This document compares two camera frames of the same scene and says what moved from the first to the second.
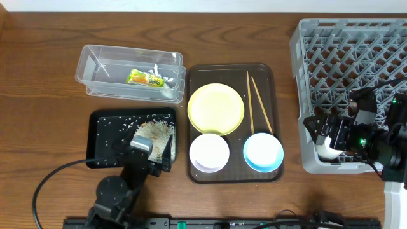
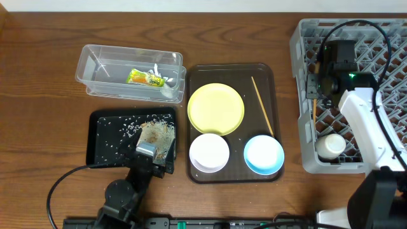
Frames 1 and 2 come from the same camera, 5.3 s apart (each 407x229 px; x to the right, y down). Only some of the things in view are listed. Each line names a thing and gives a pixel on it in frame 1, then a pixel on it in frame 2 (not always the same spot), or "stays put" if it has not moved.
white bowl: x=209 y=152 stays put
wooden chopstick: x=250 y=101 → x=317 y=71
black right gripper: x=344 y=125 → x=311 y=88
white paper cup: x=325 y=151 stays put
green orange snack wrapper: x=137 y=76 stays put
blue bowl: x=263 y=152 stays put
